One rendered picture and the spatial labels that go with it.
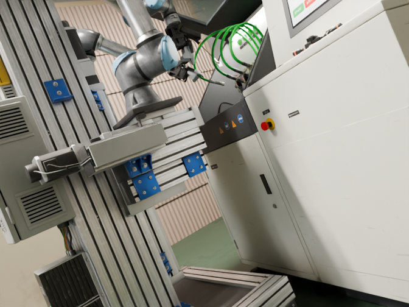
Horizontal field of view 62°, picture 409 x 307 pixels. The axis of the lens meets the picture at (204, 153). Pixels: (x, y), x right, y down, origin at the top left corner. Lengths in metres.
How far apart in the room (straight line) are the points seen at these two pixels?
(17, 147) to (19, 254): 2.27
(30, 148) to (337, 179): 1.07
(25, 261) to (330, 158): 2.86
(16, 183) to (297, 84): 1.01
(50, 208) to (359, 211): 1.05
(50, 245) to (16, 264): 0.30
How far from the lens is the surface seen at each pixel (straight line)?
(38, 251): 3.51
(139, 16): 1.35
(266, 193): 1.64
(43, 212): 1.28
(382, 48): 1.05
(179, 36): 1.73
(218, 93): 2.25
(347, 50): 1.11
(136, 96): 1.33
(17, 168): 1.29
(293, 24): 1.59
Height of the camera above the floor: 0.79
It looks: level
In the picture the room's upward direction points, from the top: 23 degrees counter-clockwise
